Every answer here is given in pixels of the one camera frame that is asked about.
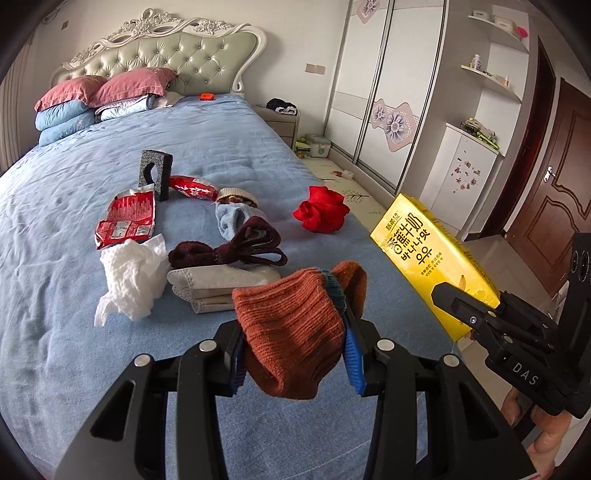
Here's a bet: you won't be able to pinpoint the green tufted headboard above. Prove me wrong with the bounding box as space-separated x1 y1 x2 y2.
50 8 267 96

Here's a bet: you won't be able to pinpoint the orange knitted sock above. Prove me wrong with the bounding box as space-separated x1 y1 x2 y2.
232 260 368 400

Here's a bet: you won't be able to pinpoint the right hand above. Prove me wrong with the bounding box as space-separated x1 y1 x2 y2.
500 386 583 480

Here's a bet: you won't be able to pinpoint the left pink pillow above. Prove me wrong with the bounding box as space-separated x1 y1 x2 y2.
34 75 107 112

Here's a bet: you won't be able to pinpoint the right pink pillow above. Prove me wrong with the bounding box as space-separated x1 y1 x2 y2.
88 67 178 108

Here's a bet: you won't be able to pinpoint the white corner cabinet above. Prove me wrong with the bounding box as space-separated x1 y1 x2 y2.
419 124 504 240

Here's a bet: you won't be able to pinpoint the dark maroon sock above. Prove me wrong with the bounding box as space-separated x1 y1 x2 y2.
168 216 287 269

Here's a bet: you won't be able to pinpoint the brown wooden door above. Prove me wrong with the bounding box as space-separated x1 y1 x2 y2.
480 43 590 295

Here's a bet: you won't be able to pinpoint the pink pillow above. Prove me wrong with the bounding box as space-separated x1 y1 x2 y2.
88 67 178 108
34 75 107 112

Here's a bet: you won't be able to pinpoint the yellow banana milk carton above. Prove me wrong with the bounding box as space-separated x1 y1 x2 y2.
370 194 500 342

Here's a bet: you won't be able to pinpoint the grey beige sock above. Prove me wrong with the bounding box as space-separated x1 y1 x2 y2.
167 265 280 314

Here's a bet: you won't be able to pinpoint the blue bed sheet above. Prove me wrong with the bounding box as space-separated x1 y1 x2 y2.
1 95 453 479

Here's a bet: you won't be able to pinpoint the flat red snack wrapper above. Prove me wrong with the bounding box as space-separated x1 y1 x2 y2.
95 184 156 249

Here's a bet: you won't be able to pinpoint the cartoon play mat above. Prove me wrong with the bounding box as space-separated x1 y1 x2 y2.
303 157 386 232

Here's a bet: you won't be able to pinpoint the folded blue quilt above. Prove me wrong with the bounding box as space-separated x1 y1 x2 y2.
35 100 95 146

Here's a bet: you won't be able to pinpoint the light blue beige sock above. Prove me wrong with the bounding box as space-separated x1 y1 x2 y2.
215 187 266 241

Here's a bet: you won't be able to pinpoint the green toy on cabinet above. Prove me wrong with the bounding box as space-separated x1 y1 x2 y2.
461 118 500 151

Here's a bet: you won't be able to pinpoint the white wall shelves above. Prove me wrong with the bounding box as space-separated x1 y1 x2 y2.
462 5 530 103

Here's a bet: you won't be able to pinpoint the green white storage box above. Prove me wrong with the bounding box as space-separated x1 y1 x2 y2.
294 134 332 158

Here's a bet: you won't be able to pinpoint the white crumpled tissue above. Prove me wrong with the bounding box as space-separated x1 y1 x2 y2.
94 234 170 327

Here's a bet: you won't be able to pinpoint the grey nightstand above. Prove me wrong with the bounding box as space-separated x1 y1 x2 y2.
252 106 300 148

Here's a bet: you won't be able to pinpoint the crumpled red snack bag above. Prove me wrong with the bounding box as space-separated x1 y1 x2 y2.
168 175 218 202

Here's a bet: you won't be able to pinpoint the white sliding wardrobe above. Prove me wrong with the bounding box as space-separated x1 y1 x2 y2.
325 0 448 191

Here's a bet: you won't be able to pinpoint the folded patterned blanket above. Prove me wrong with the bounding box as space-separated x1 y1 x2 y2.
95 94 157 122

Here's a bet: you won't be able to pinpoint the red cloth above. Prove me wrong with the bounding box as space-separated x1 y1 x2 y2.
293 186 349 234

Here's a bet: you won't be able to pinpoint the black white clothes pile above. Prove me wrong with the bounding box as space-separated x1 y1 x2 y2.
266 98 298 116

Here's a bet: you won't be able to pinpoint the black foam piece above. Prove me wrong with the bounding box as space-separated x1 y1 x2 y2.
138 150 173 202

